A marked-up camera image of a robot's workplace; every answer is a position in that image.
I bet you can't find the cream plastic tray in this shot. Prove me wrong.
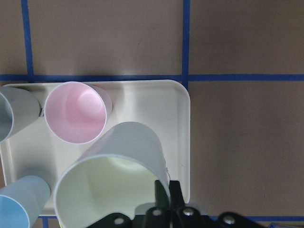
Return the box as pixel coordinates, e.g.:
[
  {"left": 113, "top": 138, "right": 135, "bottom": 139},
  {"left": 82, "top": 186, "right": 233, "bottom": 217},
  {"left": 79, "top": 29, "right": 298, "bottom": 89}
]
[{"left": 0, "top": 80, "right": 190, "bottom": 202}]

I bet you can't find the pink plastic cup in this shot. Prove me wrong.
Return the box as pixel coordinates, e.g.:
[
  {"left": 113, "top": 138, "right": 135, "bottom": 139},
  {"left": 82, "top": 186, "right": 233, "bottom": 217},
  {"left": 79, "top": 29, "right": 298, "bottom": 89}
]
[{"left": 44, "top": 82, "right": 113, "bottom": 144}]

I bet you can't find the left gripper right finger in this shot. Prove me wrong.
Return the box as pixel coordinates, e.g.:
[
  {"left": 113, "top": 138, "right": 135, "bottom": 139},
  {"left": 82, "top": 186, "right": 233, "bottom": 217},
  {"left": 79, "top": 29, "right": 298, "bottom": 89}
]
[{"left": 169, "top": 180, "right": 185, "bottom": 213}]

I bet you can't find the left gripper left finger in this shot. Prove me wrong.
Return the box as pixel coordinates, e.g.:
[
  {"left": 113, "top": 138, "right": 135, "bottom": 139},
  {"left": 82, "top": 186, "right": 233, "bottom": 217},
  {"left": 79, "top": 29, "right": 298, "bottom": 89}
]
[{"left": 154, "top": 180, "right": 169, "bottom": 214}]

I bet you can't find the pale green plastic cup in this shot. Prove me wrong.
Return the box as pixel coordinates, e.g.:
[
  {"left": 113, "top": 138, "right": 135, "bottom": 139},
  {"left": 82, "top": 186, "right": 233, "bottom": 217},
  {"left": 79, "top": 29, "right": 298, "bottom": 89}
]
[{"left": 53, "top": 122, "right": 171, "bottom": 228}]

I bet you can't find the grey plastic cup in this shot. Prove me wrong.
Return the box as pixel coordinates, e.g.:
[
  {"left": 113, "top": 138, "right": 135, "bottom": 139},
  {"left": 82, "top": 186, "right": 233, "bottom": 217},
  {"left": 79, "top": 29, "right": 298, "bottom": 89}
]
[{"left": 0, "top": 86, "right": 40, "bottom": 142}]

